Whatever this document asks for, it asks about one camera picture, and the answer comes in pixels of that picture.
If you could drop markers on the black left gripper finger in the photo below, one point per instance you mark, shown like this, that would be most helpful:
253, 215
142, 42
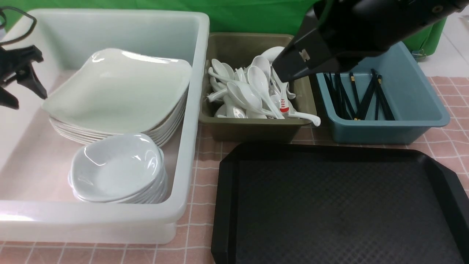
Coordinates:
7, 76
25, 73

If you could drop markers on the large white square plate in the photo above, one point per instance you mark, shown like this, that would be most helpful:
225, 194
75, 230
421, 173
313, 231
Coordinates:
118, 91

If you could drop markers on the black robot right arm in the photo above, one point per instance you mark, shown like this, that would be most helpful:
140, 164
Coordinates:
335, 35

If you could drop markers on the stack of white square plates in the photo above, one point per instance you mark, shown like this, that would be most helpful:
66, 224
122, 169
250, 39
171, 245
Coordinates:
160, 134

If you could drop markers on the stack of small white bowls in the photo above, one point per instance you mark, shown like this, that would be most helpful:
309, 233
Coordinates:
122, 169

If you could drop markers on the olive green spoon bin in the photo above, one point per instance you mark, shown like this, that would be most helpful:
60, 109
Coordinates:
238, 49

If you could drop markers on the white spoon center of bin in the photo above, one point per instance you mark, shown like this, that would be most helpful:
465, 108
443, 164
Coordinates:
258, 80

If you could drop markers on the white spoon of bin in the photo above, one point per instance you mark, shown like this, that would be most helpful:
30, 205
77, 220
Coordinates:
258, 80
272, 53

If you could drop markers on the white spoon top of bin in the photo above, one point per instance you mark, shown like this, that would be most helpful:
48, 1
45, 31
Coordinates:
272, 53

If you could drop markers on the white spoon with red label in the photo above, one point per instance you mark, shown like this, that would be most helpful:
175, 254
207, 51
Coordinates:
287, 110

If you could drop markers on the green backdrop cloth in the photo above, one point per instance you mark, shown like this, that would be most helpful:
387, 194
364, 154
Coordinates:
284, 16

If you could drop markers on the black plastic serving tray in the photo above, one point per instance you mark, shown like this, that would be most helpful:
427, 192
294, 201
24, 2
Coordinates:
304, 204

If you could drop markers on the blue chopstick bin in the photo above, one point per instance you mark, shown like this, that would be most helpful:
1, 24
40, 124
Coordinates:
412, 100

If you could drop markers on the pink checkered tablecloth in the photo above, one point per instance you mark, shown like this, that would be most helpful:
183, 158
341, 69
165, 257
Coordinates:
193, 231

